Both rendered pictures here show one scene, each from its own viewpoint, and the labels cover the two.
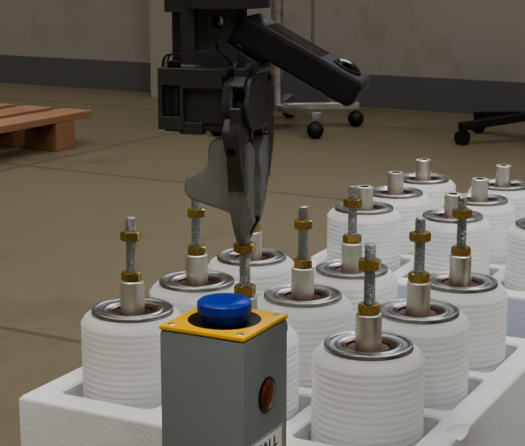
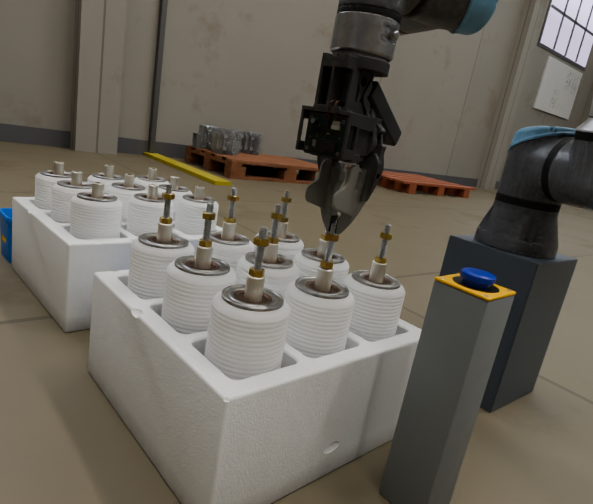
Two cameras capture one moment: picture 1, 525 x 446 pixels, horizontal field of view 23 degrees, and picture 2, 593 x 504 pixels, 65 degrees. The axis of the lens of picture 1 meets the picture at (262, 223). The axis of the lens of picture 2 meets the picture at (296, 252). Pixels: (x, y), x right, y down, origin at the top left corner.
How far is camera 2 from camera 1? 1.13 m
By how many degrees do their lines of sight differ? 69
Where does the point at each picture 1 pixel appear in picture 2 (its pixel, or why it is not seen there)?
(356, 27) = not seen: outside the picture
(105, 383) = (270, 357)
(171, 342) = (490, 307)
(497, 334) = not seen: hidden behind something
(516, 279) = (196, 228)
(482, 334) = not seen: hidden behind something
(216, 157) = (352, 178)
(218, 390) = (498, 326)
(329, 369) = (392, 297)
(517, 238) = (198, 207)
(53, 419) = (255, 403)
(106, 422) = (296, 384)
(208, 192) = (344, 203)
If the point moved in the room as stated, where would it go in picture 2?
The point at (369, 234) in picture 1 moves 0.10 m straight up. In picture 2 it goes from (116, 213) to (120, 163)
